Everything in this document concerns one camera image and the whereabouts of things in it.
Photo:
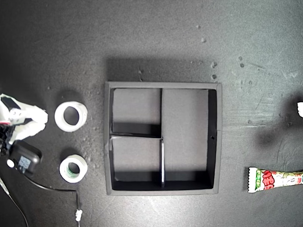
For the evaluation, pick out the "large white tape roll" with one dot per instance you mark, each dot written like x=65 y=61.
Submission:
x=59 y=120

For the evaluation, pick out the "white tape roll green core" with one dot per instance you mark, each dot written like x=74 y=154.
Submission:
x=63 y=173

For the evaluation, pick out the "green red snack bar wrapper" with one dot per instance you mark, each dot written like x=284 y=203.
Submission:
x=270 y=180

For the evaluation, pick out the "black compartment tray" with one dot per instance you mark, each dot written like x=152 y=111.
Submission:
x=184 y=113

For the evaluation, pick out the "black camera bracket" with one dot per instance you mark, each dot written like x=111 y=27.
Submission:
x=4 y=137

